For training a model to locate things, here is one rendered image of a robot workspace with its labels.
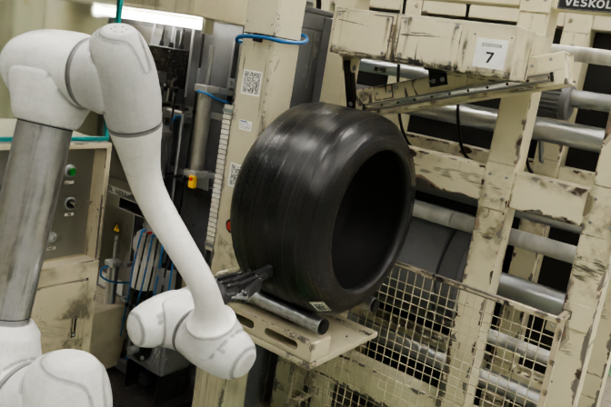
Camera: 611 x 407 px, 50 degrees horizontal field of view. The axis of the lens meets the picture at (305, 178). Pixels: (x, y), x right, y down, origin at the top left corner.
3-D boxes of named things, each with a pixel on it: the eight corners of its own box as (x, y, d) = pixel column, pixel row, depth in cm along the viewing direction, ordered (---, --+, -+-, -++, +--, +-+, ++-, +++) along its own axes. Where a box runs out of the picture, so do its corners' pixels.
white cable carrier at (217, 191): (205, 248, 215) (224, 104, 206) (215, 246, 219) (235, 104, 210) (214, 252, 212) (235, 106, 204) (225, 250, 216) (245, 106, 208)
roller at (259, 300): (231, 276, 198) (239, 282, 202) (225, 290, 197) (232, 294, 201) (325, 317, 179) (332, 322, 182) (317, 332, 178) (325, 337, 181)
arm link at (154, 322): (170, 318, 155) (209, 342, 148) (115, 342, 143) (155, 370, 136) (174, 277, 152) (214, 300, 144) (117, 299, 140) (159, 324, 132)
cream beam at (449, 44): (326, 53, 212) (335, 6, 209) (366, 60, 232) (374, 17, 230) (509, 80, 178) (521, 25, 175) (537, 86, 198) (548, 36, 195)
